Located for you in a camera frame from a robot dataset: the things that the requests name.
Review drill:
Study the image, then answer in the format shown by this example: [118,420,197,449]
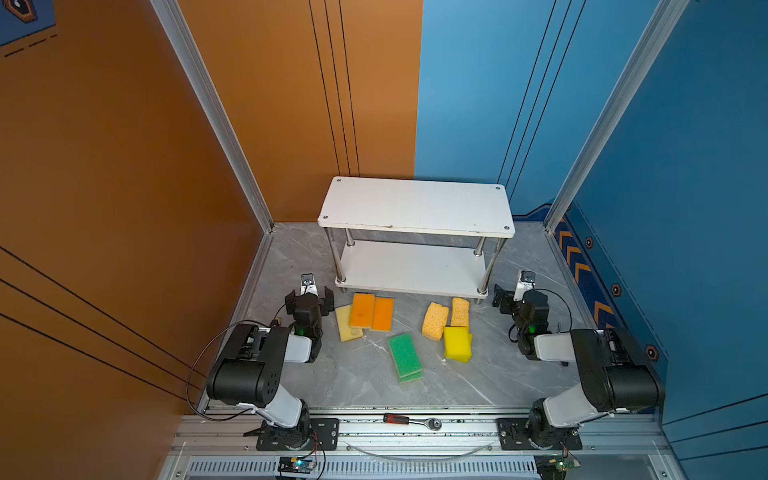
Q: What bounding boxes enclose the pale yellow sponge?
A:
[335,305,364,343]

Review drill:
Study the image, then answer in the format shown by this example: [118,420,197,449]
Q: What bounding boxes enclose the orange sponge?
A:
[370,297,395,332]
[349,293,376,329]

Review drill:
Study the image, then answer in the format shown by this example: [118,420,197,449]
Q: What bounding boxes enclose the tan cellulose sponge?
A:
[422,302,450,341]
[450,298,470,329]

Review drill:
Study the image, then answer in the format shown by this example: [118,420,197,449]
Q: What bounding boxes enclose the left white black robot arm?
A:
[206,284,335,449]

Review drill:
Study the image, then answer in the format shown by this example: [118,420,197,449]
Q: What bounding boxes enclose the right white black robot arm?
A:
[492,285,665,450]

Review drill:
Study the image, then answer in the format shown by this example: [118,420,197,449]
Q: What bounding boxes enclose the white two-tier shelf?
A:
[317,177,515,302]

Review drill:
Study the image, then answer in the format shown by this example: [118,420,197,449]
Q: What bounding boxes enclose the green sponge top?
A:
[387,333,423,380]

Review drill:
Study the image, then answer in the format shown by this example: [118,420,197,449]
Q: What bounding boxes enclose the green sponge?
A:
[399,371,423,384]
[387,333,423,380]

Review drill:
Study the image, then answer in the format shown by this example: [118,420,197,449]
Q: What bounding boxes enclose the green sponge bottom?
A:
[399,371,423,384]

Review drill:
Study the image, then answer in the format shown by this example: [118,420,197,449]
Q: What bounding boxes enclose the right green circuit board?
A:
[534,456,581,480]

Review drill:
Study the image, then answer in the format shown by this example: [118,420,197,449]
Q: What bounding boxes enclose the green circuit board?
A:
[534,456,581,480]
[276,456,319,478]

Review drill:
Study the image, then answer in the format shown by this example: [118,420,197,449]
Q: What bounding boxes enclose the left green circuit board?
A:
[276,456,319,478]

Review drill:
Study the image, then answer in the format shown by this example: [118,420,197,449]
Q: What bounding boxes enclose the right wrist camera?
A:
[513,270,536,302]

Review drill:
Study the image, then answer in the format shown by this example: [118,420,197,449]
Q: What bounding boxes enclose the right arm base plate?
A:
[496,418,583,451]

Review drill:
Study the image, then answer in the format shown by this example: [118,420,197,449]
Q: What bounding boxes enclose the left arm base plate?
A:
[243,417,340,452]

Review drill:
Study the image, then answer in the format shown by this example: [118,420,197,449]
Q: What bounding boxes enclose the red handled ratchet wrench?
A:
[383,413,442,431]

